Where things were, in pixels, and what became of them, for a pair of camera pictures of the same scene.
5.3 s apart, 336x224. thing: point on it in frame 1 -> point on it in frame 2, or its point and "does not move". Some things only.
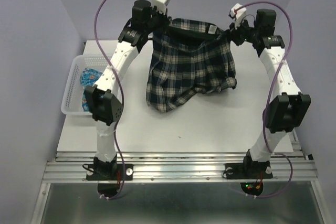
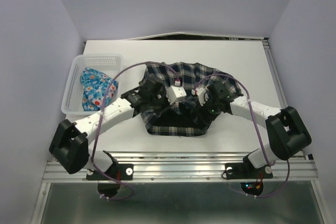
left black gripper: (163, 20) -> (163, 93)
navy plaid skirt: (188, 55) -> (184, 99)
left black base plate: (109, 172) does not move
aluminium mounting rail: (287, 167) does not move
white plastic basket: (72, 103) does not move
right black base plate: (249, 170) does not move
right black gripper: (235, 33) -> (202, 110)
